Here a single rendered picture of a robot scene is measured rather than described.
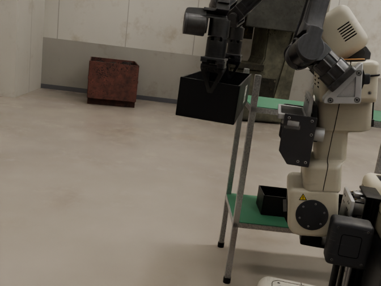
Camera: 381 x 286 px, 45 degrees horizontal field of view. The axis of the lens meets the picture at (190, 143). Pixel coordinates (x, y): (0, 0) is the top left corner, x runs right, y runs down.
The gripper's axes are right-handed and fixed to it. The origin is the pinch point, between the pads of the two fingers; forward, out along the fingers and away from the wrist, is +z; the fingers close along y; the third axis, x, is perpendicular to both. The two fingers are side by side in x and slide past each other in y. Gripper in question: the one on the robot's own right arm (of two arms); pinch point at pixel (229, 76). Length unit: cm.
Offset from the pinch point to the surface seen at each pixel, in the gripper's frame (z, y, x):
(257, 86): 5.7, -35.5, 10.2
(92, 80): 79, -486, -255
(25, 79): 94, -495, -372
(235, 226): 78, -35, 11
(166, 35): -2, -622, -179
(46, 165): 113, -168, -161
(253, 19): -44, -509, -25
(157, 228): 111, -85, -40
